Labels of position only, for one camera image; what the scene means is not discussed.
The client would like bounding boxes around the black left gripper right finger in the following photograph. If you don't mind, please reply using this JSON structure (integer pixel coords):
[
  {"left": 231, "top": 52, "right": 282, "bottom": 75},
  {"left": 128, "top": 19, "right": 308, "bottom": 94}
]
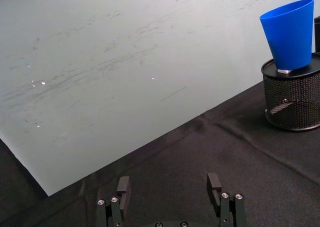
[{"left": 206, "top": 172, "right": 247, "bottom": 227}]

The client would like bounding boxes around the black box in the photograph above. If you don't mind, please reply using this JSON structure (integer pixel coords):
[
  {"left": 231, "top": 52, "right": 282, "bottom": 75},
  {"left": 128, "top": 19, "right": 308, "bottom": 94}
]
[{"left": 313, "top": 15, "right": 320, "bottom": 53}]

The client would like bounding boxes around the blue plastic cup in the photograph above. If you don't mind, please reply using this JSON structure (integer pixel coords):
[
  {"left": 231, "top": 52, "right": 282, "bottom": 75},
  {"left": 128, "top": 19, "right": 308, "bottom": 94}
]
[{"left": 259, "top": 0, "right": 315, "bottom": 72}]

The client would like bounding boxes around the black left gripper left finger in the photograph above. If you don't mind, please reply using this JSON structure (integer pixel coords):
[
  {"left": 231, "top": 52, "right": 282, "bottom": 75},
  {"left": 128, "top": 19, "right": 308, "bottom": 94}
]
[{"left": 96, "top": 175, "right": 131, "bottom": 227}]

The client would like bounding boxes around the black mesh pen holder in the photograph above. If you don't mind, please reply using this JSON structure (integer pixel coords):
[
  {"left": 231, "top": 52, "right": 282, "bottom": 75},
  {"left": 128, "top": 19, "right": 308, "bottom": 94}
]
[{"left": 261, "top": 57, "right": 320, "bottom": 131}]

